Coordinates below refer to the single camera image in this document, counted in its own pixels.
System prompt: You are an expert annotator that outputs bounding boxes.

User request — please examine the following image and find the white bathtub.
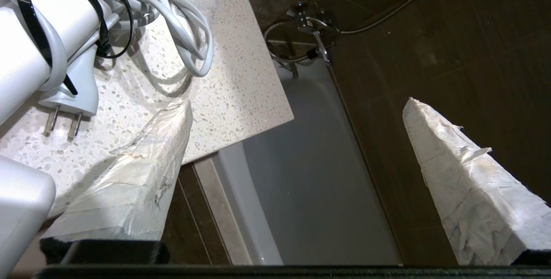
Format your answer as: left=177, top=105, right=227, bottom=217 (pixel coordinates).
left=194, top=55, right=403, bottom=267

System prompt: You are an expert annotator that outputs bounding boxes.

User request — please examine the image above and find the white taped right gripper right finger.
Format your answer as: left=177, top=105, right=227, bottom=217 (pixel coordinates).
left=402, top=96, right=551, bottom=266

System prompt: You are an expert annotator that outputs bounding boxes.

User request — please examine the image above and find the white cable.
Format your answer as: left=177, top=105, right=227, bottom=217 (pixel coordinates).
left=0, top=0, right=214, bottom=138

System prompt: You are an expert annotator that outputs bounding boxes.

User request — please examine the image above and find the chrome bath faucet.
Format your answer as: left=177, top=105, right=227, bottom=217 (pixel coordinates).
left=286, top=1, right=341, bottom=65

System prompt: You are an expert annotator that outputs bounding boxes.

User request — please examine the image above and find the white hair dryer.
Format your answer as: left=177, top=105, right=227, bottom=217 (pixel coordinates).
left=0, top=0, right=138, bottom=277

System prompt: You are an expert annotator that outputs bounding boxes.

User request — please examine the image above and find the black cable tie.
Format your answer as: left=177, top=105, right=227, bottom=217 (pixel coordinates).
left=11, top=0, right=79, bottom=96
left=45, top=0, right=135, bottom=60

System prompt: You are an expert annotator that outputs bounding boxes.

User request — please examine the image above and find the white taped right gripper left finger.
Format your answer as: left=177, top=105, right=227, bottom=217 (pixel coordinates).
left=40, top=98, right=193, bottom=266

